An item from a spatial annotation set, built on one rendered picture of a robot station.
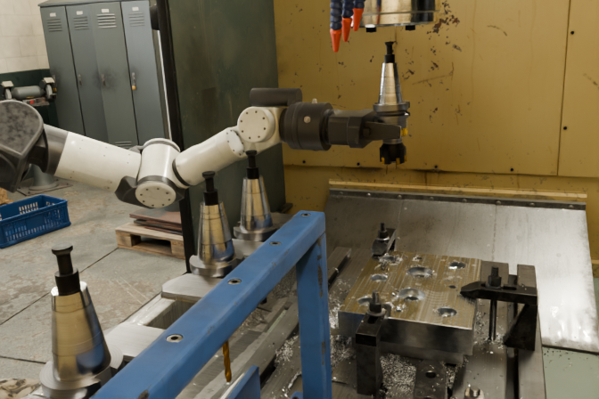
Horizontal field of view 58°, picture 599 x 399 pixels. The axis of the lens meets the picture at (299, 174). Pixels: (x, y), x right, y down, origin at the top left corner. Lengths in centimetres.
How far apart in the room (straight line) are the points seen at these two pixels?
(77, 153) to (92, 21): 481
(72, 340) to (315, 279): 41
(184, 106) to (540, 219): 121
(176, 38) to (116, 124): 443
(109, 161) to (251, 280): 60
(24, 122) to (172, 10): 57
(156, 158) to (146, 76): 459
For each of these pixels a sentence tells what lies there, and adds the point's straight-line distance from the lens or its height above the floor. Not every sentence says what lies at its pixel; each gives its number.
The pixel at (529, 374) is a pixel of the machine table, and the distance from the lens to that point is 104.
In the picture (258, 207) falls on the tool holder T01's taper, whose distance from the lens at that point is 71.
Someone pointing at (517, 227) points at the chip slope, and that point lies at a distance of 195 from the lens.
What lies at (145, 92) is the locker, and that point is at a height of 96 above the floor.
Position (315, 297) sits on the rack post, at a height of 111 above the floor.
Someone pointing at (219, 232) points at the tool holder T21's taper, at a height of 126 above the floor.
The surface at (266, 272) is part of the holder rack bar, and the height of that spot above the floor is 123.
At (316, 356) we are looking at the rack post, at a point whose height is 101.
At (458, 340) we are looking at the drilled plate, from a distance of 98.
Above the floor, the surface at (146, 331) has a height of 122.
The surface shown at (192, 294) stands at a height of 122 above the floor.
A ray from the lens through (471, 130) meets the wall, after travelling 197.
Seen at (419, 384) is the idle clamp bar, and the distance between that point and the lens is 87.
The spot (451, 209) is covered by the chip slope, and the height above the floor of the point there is 84.
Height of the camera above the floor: 148
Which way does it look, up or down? 15 degrees down
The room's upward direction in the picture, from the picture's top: 3 degrees counter-clockwise
